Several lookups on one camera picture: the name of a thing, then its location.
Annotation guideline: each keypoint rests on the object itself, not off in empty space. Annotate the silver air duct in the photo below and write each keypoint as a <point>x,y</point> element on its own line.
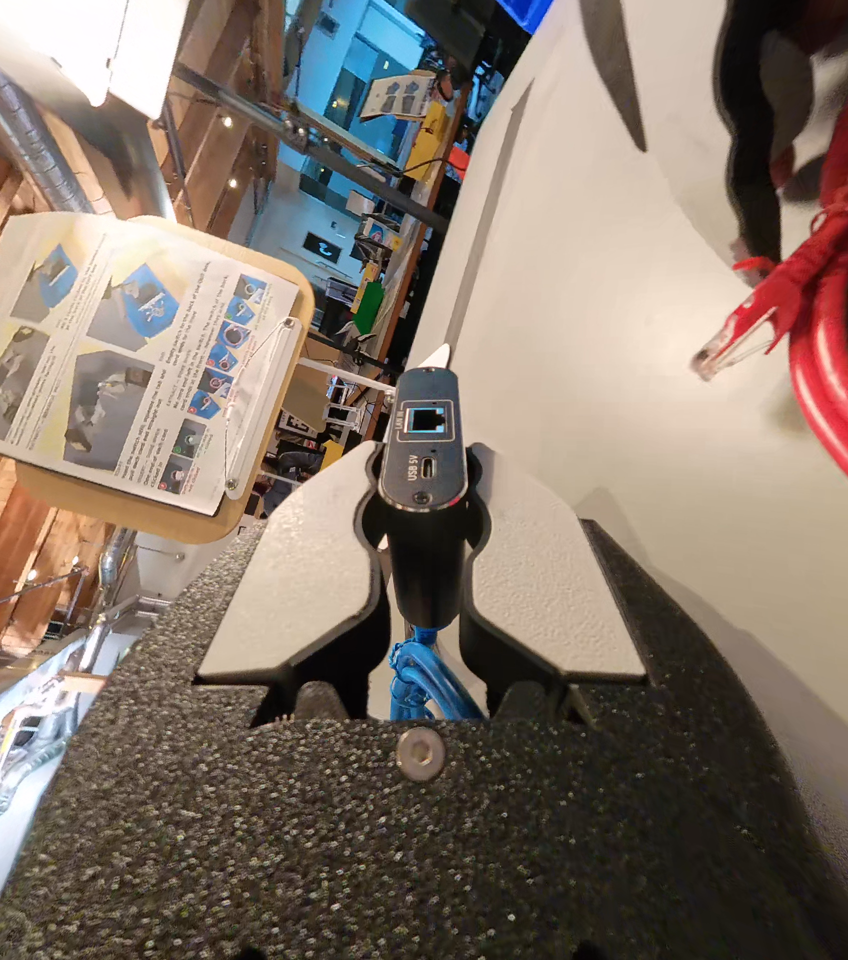
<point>49,135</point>

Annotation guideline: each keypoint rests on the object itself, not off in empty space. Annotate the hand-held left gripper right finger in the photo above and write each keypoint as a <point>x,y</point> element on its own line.
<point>552,585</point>

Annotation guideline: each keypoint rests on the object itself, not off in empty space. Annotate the black ethernet adapter hub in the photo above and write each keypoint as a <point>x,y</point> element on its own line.
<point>424,510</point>

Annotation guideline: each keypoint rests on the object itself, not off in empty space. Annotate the bright ceiling light panel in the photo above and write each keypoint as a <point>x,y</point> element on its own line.
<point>109,53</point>

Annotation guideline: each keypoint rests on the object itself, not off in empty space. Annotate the yellow box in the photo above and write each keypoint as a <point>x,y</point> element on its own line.
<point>424,138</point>

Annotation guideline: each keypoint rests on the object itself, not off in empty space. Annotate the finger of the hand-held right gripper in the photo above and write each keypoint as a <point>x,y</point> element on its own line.
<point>747,120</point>

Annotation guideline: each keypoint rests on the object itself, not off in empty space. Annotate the blue plastic bin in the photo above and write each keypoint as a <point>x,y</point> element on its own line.
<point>526,12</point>

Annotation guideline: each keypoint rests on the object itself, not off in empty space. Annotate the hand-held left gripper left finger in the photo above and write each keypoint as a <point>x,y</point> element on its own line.
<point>297,585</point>

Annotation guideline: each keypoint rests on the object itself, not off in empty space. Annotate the instruction sheet on stand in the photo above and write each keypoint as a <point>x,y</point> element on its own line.
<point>109,345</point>

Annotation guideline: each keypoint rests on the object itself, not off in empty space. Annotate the green box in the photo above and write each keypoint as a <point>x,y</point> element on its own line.
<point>369,300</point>

